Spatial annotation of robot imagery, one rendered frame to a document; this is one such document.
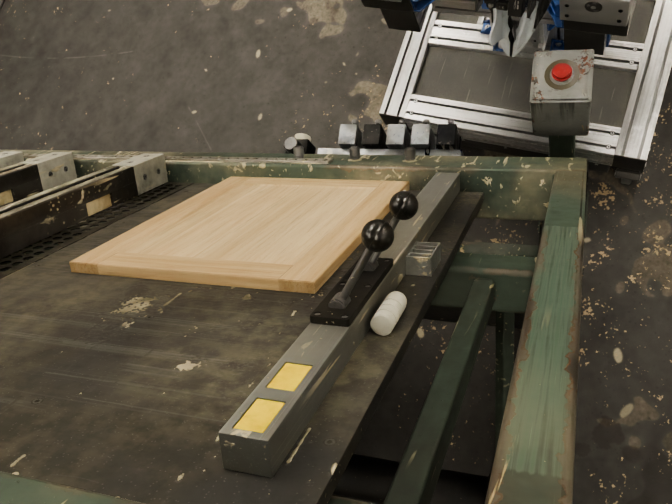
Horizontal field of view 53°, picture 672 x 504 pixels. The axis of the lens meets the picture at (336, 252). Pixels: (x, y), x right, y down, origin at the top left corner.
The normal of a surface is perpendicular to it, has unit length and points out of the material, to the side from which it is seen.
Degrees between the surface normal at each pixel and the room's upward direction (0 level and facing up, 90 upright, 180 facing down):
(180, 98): 0
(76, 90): 0
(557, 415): 55
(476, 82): 0
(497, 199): 35
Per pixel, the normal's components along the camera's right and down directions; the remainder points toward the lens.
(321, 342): -0.07, -0.94
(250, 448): -0.33, 0.35
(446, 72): -0.31, -0.26
